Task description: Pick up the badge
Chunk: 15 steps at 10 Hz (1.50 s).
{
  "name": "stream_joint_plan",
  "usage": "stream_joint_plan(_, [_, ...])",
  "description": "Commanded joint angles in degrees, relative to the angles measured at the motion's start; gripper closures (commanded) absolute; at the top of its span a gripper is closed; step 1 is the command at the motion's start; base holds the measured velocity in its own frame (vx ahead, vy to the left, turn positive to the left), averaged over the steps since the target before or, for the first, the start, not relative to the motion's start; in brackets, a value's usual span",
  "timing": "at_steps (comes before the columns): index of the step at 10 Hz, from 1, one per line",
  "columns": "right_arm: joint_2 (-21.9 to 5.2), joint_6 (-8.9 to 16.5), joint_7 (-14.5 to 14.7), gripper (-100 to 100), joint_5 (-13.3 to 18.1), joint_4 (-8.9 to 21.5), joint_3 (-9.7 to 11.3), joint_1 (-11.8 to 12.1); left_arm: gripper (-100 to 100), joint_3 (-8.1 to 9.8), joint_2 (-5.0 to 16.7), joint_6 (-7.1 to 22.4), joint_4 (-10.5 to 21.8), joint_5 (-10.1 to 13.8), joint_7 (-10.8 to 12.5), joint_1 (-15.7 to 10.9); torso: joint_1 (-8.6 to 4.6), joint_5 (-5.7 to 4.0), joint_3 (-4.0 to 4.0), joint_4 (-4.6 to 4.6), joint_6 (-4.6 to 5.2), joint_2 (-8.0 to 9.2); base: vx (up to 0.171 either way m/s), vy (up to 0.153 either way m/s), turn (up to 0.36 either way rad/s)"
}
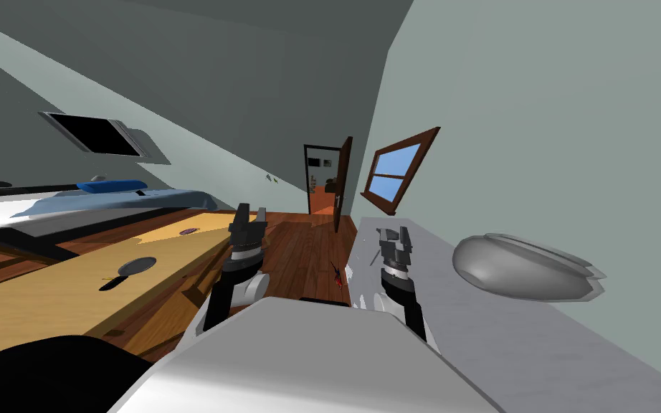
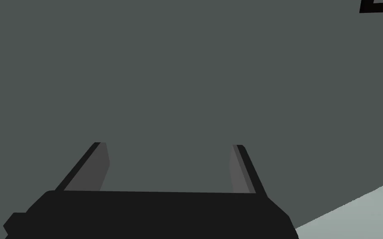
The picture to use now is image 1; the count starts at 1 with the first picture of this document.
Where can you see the grey oval bowl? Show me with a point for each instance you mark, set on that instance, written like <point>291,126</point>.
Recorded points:
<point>514,269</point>

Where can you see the small purple disc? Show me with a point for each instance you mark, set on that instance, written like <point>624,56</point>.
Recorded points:
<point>188,231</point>

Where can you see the light wooden table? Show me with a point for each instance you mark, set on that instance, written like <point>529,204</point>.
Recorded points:
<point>49,304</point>

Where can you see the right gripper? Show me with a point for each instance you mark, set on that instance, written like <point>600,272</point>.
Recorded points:
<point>396,253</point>

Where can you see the brown framed window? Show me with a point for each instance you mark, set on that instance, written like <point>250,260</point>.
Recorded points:
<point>396,169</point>

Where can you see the small red object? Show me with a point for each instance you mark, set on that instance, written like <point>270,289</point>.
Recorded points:
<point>338,279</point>

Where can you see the black frying pan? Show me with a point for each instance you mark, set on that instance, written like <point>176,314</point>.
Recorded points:
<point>135,266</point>

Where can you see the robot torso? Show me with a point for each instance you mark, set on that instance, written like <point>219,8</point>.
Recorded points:
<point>307,361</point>

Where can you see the bed with blue blanket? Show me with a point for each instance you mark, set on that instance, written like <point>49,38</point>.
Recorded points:
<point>107,201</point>

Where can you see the dark brown door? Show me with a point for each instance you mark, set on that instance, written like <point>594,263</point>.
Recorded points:
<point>342,183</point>

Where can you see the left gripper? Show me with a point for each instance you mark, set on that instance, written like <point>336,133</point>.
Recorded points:
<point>247,236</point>

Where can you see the black wall screen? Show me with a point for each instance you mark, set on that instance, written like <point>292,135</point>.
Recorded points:
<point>98,135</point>

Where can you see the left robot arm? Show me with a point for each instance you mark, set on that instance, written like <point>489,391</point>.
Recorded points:
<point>233,292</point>

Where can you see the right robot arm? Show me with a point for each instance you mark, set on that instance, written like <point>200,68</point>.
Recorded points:
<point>405,292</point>

